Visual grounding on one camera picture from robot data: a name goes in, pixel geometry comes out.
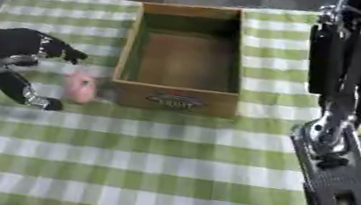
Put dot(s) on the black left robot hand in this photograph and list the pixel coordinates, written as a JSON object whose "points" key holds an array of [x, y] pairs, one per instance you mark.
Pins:
{"points": [[13, 42]]}

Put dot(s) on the tan open box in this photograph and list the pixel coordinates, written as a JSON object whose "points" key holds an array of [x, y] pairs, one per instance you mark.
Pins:
{"points": [[180, 64]]}

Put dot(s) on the pink soft toy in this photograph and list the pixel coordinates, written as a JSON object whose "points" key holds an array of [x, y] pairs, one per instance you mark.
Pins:
{"points": [[80, 88]]}

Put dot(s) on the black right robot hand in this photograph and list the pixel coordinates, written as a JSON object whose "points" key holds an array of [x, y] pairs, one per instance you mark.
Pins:
{"points": [[323, 57]]}

